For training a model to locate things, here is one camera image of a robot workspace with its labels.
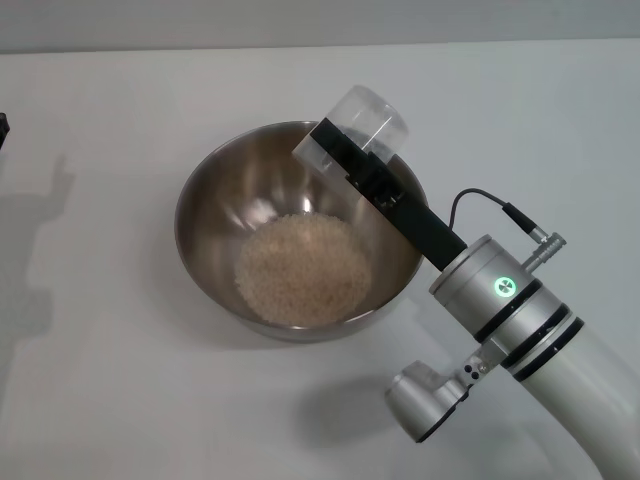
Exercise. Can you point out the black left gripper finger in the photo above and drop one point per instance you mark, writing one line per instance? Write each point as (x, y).
(3, 130)

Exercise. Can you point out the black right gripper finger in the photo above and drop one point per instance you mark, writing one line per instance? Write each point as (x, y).
(377, 150)
(342, 145)

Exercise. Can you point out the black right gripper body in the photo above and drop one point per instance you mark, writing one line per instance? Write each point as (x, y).
(420, 215)

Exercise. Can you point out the clear plastic measuring cup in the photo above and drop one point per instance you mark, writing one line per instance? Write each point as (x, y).
(370, 107)

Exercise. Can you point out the white rice grains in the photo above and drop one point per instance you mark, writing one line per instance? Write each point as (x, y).
(305, 270)

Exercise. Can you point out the stainless steel mixing bowl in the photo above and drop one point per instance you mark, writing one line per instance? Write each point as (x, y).
(210, 240)

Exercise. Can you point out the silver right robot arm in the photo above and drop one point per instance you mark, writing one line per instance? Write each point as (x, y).
(540, 330)

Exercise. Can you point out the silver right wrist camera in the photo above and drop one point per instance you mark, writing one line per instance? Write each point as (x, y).
(425, 400)

